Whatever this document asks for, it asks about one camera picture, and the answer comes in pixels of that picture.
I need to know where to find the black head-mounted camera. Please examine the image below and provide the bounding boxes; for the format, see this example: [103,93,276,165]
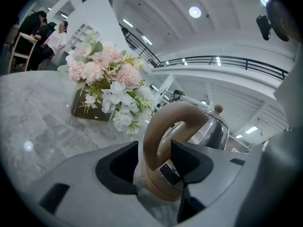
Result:
[256,14,272,42]

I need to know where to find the steel kettle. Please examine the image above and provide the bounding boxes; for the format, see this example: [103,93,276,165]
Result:
[141,102,230,202]

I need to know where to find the white bookshelf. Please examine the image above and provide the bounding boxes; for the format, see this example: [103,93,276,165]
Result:
[68,24,95,54]

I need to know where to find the pastel artificial flower bouquet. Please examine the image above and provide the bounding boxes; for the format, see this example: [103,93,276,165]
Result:
[57,29,157,136]

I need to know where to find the person's head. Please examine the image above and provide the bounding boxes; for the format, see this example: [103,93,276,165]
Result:
[266,0,303,44]

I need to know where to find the black mezzanine railing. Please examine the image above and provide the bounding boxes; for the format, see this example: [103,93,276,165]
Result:
[119,24,289,80]

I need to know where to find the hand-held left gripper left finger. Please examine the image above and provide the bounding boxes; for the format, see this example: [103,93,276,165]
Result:
[23,140,157,227]

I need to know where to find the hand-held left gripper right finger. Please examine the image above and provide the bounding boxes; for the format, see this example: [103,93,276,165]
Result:
[170,140,264,227]

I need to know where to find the light wooden frame chair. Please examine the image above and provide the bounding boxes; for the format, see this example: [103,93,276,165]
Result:
[8,32,38,74]

